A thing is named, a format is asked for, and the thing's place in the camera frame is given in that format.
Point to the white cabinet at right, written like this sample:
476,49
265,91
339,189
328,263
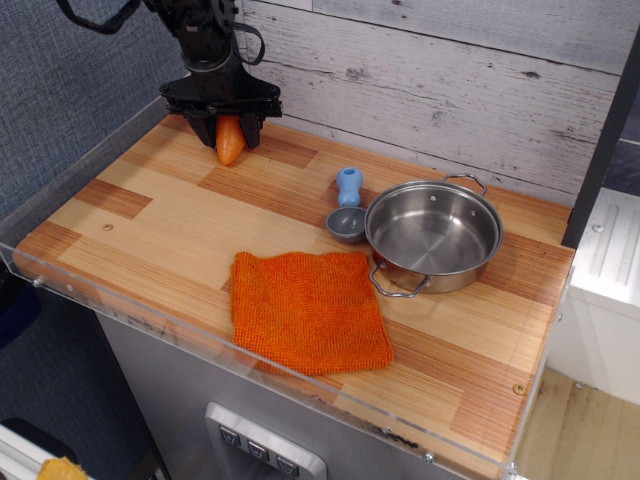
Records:
596,338

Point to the yellow black object bottom left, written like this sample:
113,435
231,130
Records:
28,452

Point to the clear acrylic table guard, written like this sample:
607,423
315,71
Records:
148,239

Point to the grey dispenser button panel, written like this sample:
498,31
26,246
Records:
251,451

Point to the dark post at right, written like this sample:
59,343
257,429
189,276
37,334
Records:
605,148

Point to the stainless steel pot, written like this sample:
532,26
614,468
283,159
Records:
431,237

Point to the orange knitted cloth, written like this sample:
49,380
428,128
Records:
314,314

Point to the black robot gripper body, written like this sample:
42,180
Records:
217,81

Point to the orange plastic toy carrot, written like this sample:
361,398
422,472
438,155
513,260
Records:
230,139

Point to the blue grey toy scoop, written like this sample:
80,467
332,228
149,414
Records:
346,223

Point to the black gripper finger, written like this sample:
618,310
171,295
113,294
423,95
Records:
251,126
204,126

